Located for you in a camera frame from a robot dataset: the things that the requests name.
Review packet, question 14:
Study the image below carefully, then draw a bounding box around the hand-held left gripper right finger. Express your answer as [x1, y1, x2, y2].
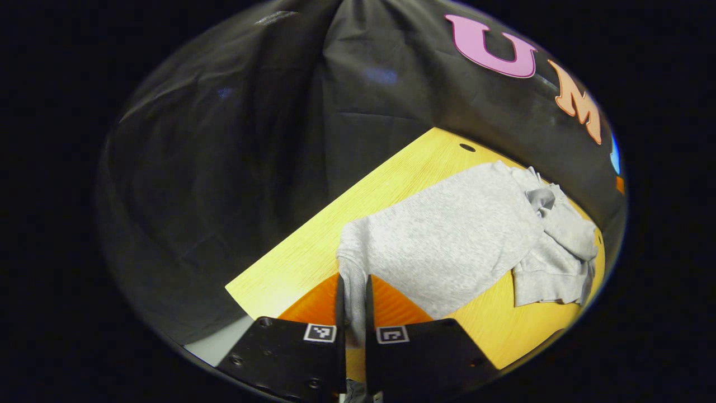
[365, 274, 500, 401]

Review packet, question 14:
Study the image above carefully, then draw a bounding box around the grey sweatshirt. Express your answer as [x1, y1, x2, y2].
[336, 161, 599, 403]

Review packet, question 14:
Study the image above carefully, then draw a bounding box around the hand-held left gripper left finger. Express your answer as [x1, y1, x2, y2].
[215, 273, 347, 402]

